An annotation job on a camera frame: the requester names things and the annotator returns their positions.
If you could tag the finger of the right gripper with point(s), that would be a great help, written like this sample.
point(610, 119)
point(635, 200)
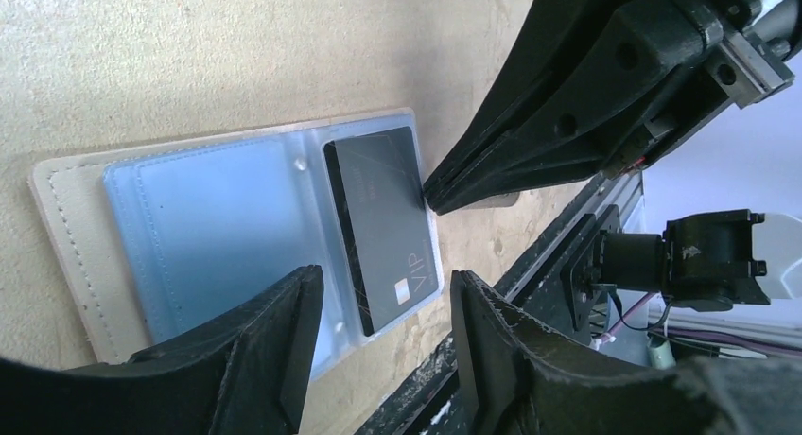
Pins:
point(549, 44)

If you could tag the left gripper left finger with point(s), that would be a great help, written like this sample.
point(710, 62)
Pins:
point(244, 372)

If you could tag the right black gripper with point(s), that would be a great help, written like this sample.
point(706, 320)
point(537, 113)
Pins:
point(656, 71)

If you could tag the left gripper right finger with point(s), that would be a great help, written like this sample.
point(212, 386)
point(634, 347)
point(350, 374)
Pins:
point(518, 375)

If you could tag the beige snap card holder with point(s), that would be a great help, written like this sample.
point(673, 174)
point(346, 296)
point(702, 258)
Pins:
point(158, 239)

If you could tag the black VIP card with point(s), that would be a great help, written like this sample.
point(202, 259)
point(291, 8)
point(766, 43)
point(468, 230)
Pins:
point(377, 190)

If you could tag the black front rail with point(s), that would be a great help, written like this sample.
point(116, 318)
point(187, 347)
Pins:
point(428, 400)

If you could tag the aluminium frame rail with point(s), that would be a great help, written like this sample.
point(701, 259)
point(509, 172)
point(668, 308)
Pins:
point(576, 231)

